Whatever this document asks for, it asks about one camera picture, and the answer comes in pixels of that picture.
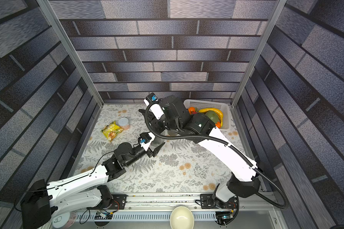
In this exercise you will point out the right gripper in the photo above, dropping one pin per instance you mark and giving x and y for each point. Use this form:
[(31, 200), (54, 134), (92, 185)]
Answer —
[(150, 116)]

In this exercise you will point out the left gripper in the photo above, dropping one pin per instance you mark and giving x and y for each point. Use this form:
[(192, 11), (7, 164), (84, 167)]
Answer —
[(155, 151)]

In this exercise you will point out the grey spray bottle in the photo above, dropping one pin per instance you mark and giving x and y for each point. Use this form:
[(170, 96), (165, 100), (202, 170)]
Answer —
[(157, 141)]

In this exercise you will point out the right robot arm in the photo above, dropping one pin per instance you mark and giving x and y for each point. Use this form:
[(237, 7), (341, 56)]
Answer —
[(169, 119)]

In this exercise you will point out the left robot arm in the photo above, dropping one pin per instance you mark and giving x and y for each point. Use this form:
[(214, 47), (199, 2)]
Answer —
[(46, 200)]

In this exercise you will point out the pink tin can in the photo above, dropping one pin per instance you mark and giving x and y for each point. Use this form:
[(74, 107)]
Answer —
[(124, 123)]

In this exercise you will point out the orange fruit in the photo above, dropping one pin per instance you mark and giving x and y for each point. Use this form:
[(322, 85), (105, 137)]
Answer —
[(192, 110)]

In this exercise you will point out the white plastic basket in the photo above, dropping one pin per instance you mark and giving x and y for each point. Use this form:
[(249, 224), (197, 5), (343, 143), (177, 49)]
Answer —
[(224, 108)]

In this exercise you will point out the yellow snack packet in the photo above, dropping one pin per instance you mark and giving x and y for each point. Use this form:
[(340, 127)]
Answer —
[(111, 131)]

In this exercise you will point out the green mango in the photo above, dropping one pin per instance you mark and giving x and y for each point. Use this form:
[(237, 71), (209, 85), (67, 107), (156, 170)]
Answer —
[(213, 116)]

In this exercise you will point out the cream bowl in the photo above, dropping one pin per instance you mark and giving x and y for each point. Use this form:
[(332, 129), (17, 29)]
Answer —
[(182, 218)]

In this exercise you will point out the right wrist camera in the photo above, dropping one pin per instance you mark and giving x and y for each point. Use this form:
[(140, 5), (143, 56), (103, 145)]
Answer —
[(155, 108)]

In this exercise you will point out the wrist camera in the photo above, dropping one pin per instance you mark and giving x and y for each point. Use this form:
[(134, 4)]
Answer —
[(155, 108), (146, 139)]

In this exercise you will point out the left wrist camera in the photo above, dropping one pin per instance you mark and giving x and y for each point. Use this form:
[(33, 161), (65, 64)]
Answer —
[(146, 139)]

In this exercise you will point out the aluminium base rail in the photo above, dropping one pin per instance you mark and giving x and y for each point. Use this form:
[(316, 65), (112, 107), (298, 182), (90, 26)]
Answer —
[(160, 200)]

